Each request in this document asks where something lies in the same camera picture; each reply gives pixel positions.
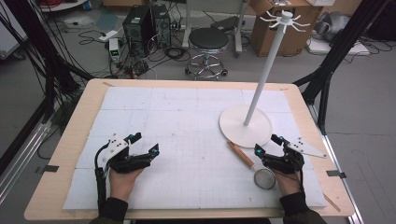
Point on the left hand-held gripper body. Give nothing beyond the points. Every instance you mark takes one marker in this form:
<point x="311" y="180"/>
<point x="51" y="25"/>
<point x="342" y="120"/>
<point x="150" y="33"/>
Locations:
<point x="124" y="161"/>

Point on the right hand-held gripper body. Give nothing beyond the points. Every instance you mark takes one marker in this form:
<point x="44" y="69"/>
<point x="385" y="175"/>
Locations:
<point x="288" y="161"/>

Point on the person's right hand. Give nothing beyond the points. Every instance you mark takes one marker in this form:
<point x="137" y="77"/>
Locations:
<point x="289" y="183"/>

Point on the person's left hand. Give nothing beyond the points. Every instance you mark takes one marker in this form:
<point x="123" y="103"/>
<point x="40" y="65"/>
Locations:
<point x="121" y="183"/>

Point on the white hook stand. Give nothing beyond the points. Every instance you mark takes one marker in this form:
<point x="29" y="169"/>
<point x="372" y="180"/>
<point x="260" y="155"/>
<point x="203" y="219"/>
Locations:
<point x="246" y="129"/>

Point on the white gridded mat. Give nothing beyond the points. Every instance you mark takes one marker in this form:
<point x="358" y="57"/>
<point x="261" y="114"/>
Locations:
<point x="186" y="140"/>

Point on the black tape strip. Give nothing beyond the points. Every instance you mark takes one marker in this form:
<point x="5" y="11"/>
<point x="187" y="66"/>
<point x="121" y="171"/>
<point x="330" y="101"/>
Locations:
<point x="49" y="169"/>
<point x="336" y="174"/>

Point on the thin wooden strip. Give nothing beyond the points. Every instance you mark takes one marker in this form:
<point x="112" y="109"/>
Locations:
<point x="331" y="202"/>

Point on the white device with green display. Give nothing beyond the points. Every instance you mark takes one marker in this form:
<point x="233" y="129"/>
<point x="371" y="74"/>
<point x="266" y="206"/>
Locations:
<point x="114" y="49"/>

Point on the white power strip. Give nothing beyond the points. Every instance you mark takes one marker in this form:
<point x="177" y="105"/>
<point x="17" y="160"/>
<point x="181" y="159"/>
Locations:
<point x="108" y="35"/>

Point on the white flat board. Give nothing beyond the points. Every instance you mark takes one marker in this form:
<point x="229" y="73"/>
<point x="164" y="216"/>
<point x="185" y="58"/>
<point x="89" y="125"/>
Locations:
<point x="339" y="48"/>

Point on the large black computer tower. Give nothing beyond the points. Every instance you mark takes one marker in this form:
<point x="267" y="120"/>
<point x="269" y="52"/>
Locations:
<point x="138" y="28"/>

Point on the brown cardboard box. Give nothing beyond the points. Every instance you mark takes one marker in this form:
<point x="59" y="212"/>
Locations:
<point x="292" y="28"/>

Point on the white stand leg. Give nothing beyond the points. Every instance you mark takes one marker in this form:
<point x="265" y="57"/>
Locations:
<point x="186" y="25"/>
<point x="239" y="31"/>

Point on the narrow black computer tower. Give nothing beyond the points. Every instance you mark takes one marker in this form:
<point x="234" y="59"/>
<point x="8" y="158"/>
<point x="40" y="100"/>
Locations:
<point x="162" y="25"/>

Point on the black round stool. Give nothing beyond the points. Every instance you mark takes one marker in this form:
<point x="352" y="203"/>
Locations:
<point x="208" y="39"/>

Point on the grey rounded device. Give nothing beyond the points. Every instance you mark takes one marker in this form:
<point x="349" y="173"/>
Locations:
<point x="331" y="26"/>

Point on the black flat bag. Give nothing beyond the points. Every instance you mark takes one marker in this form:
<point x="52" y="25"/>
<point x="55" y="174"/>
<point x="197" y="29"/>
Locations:
<point x="225" y="23"/>

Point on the round white table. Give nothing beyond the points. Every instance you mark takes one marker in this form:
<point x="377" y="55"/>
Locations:
<point x="62" y="4"/>

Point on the aluminium rail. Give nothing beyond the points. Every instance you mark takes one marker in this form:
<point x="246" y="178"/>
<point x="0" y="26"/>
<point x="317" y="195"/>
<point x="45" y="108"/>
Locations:
<point x="21" y="165"/>
<point x="337" y="168"/>

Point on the black metal stand frame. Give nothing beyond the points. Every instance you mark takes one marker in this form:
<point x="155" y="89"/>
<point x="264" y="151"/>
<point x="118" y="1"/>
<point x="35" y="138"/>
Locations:
<point x="49" y="56"/>
<point x="336" y="53"/>

